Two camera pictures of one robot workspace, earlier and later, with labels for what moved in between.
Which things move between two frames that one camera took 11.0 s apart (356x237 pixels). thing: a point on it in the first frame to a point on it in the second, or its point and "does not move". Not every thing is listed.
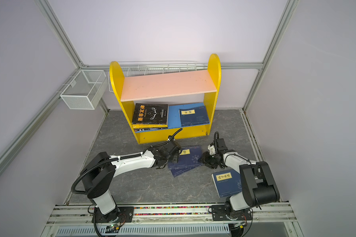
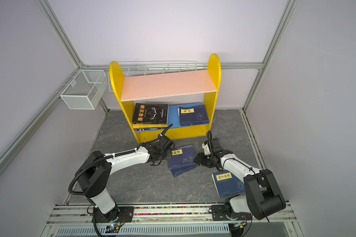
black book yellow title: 150,113 does not move
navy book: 180,171 to 183,157
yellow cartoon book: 149,126 does not move
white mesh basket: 84,91 does not move
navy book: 190,156 to 193,115
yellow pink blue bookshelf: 158,105 does not move
